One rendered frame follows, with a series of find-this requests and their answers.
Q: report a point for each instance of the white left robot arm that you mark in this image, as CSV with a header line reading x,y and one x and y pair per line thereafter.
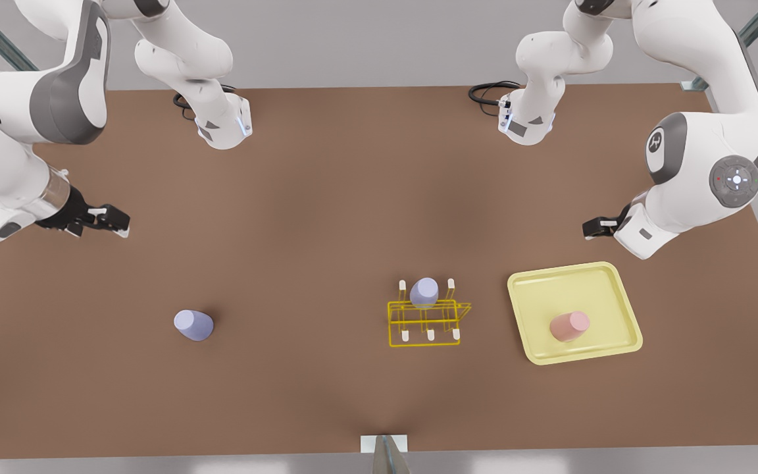
x,y
695,197

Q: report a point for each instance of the yellow tray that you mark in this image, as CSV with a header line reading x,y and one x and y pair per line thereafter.
x,y
550,296

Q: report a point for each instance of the pink cup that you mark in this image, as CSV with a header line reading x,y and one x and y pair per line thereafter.
x,y
570,326

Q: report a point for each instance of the lilac cup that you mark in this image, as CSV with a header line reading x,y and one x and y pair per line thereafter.
x,y
424,292
193,324

